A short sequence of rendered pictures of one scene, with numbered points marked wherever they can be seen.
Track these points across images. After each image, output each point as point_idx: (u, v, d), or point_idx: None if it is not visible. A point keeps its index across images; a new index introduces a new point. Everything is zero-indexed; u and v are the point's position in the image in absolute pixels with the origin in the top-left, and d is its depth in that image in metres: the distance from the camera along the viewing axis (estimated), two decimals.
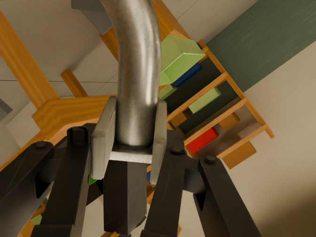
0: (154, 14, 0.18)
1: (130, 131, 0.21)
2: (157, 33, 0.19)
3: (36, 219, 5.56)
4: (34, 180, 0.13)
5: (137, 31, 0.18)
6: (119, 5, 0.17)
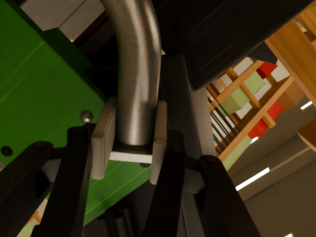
0: (154, 14, 0.18)
1: (130, 131, 0.21)
2: (157, 33, 0.19)
3: None
4: (34, 180, 0.13)
5: (137, 31, 0.18)
6: (119, 5, 0.17)
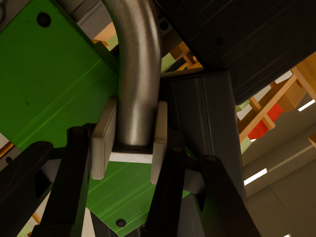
0: (155, 13, 0.19)
1: (132, 131, 0.21)
2: (159, 32, 0.19)
3: None
4: (34, 180, 0.13)
5: (140, 30, 0.18)
6: (122, 4, 0.18)
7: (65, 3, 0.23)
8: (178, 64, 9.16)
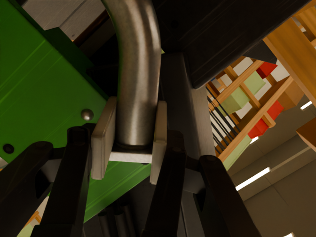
0: (154, 13, 0.19)
1: (131, 131, 0.21)
2: (158, 32, 0.19)
3: None
4: (34, 180, 0.13)
5: (138, 29, 0.18)
6: (121, 3, 0.18)
7: None
8: None
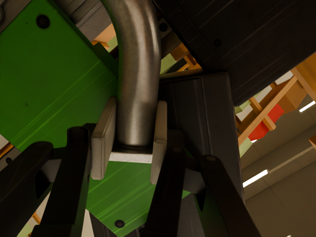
0: (154, 13, 0.19)
1: (132, 131, 0.21)
2: (158, 32, 0.19)
3: None
4: (34, 180, 0.13)
5: (138, 30, 0.18)
6: (121, 4, 0.18)
7: (64, 4, 0.23)
8: (179, 65, 9.17)
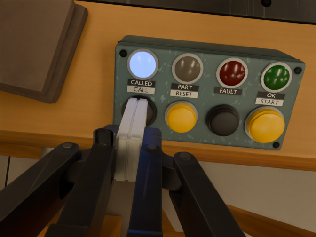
0: None
1: None
2: None
3: None
4: (58, 181, 0.13)
5: None
6: None
7: None
8: None
